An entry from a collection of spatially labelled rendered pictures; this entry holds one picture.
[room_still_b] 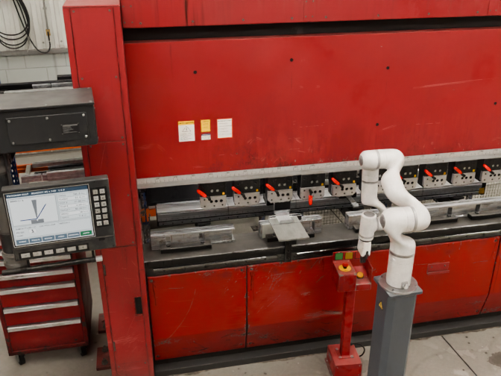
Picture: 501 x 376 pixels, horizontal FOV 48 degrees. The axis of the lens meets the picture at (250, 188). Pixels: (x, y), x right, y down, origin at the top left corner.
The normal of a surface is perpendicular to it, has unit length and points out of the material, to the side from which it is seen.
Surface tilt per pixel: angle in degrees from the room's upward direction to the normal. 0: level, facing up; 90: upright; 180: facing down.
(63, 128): 90
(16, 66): 90
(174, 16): 90
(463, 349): 0
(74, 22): 90
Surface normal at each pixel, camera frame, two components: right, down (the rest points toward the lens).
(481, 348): 0.00, -0.90
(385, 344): -0.49, 0.37
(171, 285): 0.21, 0.42
